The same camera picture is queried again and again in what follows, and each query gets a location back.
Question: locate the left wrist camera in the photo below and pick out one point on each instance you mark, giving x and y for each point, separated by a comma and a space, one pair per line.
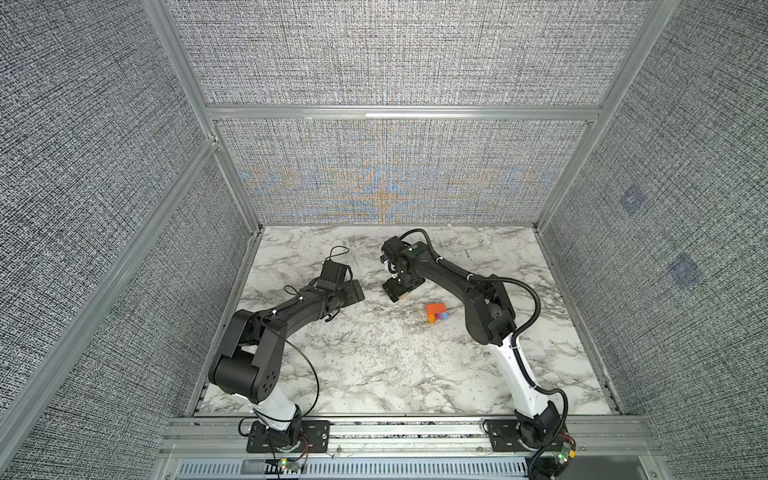
334, 272

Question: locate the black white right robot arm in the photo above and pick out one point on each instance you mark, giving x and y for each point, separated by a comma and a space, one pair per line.
490, 320

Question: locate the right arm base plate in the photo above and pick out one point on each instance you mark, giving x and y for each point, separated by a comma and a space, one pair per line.
510, 435

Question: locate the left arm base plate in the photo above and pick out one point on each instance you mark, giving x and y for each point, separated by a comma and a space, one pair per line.
309, 436

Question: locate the aluminium front rail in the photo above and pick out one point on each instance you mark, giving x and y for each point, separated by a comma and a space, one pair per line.
355, 436

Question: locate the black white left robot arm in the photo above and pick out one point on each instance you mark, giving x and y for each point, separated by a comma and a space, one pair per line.
249, 356

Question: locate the red wooden block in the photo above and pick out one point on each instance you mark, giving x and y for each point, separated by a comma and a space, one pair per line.
435, 308

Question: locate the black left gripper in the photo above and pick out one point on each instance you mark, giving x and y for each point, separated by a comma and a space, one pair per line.
353, 291

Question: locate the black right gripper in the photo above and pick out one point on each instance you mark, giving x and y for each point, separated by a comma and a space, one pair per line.
392, 290

